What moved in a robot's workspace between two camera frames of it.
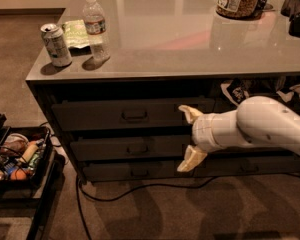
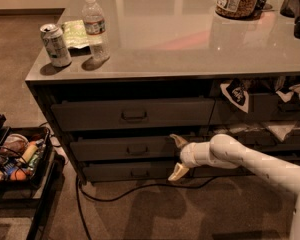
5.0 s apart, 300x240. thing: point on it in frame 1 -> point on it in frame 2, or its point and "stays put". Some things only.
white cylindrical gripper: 202,134 -> 187,154
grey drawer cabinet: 140,52 stays put
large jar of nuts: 238,1 stays put
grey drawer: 129,148 stays put
